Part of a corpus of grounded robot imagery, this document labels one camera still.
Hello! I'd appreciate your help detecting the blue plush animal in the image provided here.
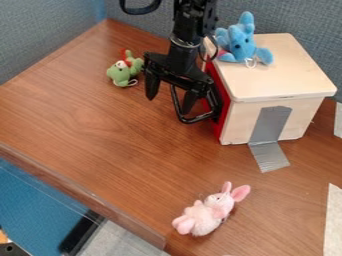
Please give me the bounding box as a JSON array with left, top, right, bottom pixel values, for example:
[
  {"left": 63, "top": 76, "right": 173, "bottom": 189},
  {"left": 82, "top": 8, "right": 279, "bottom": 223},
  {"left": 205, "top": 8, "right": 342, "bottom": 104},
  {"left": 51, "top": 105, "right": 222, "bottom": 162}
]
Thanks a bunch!
[{"left": 213, "top": 10, "right": 276, "bottom": 70}]

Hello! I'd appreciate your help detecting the grey tape strip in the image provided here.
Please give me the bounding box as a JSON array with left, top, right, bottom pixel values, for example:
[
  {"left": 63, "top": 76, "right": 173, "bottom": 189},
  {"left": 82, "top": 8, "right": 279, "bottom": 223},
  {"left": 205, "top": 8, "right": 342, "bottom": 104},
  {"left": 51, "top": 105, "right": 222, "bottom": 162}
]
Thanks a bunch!
[{"left": 247, "top": 105, "right": 294, "bottom": 174}]

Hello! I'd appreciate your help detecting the cabinet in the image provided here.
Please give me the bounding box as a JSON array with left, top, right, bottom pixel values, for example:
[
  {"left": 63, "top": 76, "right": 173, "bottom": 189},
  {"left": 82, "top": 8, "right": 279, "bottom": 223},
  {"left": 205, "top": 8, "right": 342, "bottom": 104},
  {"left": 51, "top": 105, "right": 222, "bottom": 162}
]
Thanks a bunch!
[{"left": 201, "top": 32, "right": 338, "bottom": 146}]

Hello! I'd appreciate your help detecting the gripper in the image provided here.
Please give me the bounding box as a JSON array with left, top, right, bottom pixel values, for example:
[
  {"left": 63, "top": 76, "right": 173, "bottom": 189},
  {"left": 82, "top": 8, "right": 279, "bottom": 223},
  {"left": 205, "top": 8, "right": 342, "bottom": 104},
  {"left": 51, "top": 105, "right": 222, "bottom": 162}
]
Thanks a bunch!
[{"left": 142, "top": 35, "right": 217, "bottom": 116}]

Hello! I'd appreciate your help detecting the pink plush bunny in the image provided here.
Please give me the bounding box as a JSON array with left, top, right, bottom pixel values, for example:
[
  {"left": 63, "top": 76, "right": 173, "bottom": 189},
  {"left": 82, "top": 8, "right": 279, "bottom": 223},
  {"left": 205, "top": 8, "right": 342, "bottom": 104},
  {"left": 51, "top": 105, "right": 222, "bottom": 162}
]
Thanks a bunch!
[{"left": 171, "top": 180, "right": 253, "bottom": 238}]

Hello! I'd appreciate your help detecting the green plush frog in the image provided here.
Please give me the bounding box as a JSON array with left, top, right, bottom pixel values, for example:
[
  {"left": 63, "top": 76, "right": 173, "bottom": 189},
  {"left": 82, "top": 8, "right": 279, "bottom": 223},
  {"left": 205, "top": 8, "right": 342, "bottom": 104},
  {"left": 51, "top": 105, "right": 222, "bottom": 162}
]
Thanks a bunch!
[{"left": 104, "top": 48, "right": 147, "bottom": 89}]

